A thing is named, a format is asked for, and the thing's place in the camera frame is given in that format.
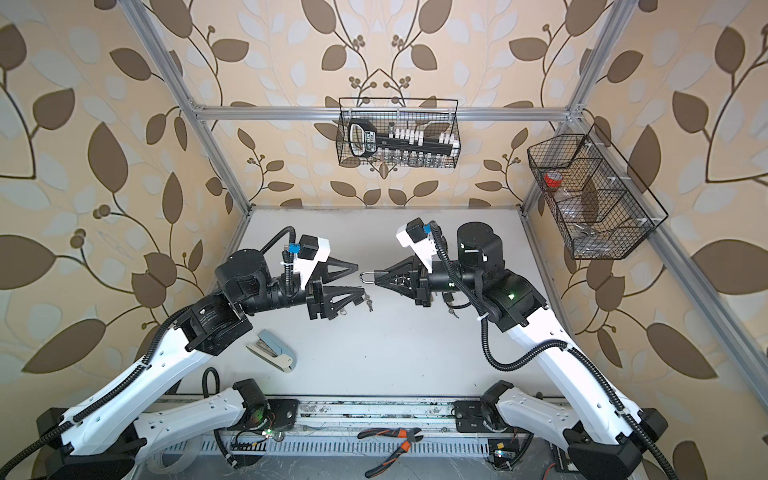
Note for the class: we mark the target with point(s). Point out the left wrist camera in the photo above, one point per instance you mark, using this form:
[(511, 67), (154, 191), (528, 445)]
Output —
[(307, 253)]

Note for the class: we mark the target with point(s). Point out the right wire basket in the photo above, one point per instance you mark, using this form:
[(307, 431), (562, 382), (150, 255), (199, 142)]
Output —
[(604, 209)]

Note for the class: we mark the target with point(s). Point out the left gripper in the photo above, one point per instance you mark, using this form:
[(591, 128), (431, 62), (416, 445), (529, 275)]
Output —
[(317, 297)]

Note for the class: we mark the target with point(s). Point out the red cap item in basket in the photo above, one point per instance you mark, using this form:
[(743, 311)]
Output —
[(553, 179)]

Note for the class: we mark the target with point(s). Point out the black padlock with keys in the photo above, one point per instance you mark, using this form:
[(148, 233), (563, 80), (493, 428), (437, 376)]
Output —
[(367, 300)]

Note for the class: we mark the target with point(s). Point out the black white tool in basket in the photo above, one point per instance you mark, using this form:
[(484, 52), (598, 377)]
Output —
[(365, 140)]

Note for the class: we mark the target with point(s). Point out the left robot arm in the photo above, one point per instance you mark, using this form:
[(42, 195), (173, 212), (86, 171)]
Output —
[(107, 435)]

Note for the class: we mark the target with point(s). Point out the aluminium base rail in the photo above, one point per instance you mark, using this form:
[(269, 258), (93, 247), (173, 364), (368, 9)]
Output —
[(329, 426)]

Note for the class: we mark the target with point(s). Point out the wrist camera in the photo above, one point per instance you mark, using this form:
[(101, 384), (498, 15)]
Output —
[(307, 253), (417, 236)]

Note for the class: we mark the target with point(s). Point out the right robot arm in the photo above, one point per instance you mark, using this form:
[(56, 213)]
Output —
[(602, 431)]

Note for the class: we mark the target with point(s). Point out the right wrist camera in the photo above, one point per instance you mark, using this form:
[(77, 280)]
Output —
[(417, 236)]

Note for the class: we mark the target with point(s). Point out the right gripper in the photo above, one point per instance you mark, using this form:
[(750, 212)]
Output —
[(421, 292)]

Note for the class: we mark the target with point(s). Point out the back wire basket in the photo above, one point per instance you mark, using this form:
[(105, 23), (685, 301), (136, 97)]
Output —
[(432, 114)]

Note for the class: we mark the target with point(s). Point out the wire basket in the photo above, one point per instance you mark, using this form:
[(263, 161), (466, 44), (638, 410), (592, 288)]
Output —
[(604, 209), (432, 114)]

